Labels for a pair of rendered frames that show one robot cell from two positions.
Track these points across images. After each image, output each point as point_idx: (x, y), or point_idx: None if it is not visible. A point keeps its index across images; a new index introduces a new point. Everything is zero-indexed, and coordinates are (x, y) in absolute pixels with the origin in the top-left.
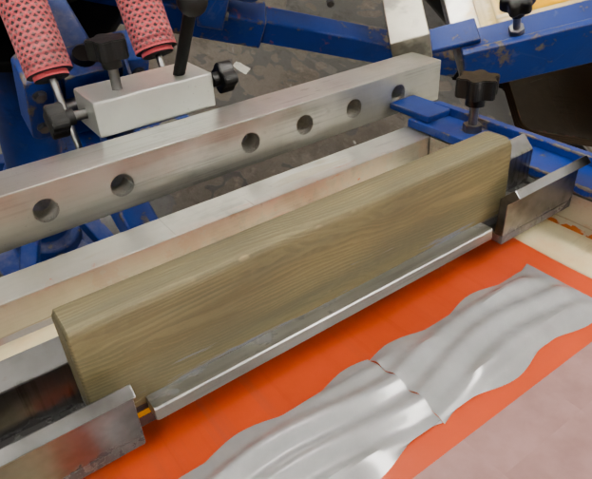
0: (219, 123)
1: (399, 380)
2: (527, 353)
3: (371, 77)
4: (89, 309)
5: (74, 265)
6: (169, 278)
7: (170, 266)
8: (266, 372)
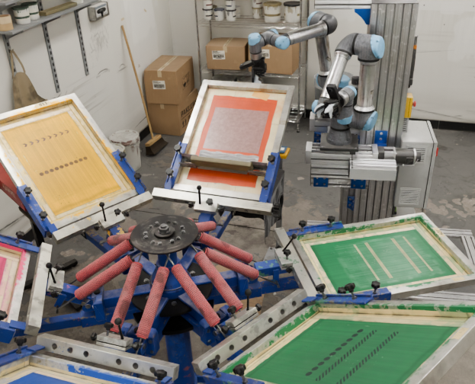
0: (203, 196)
1: (227, 158)
2: (214, 152)
3: (170, 191)
4: (248, 163)
5: (239, 193)
6: (240, 161)
7: (239, 163)
8: None
